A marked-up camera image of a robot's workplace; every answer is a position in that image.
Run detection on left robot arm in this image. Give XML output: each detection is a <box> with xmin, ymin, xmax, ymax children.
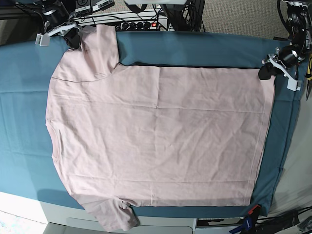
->
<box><xmin>258</xmin><ymin>0</ymin><xmax>312</xmax><ymax>91</ymax></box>

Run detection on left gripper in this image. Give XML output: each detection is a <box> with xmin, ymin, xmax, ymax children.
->
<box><xmin>258</xmin><ymin>46</ymin><xmax>301</xmax><ymax>91</ymax></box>

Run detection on black power strip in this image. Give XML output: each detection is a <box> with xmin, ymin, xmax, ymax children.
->
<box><xmin>115</xmin><ymin>21</ymin><xmax>160</xmax><ymax>32</ymax></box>

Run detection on orange blue clamp bottom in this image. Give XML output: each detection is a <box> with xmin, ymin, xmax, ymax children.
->
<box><xmin>229</xmin><ymin>204</ymin><xmax>262</xmax><ymax>234</ymax></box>

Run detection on yellow handled pliers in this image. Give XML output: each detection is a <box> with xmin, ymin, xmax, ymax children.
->
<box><xmin>305</xmin><ymin>55</ymin><xmax>312</xmax><ymax>101</ymax></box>

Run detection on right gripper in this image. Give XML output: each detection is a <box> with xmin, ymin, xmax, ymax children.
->
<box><xmin>35</xmin><ymin>6</ymin><xmax>81</xmax><ymax>48</ymax></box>

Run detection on pink T-shirt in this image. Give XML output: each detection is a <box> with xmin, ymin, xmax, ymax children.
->
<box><xmin>46</xmin><ymin>25</ymin><xmax>275</xmax><ymax>232</ymax></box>

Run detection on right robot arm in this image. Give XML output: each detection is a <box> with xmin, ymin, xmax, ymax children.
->
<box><xmin>15</xmin><ymin>0</ymin><xmax>81</xmax><ymax>49</ymax></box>

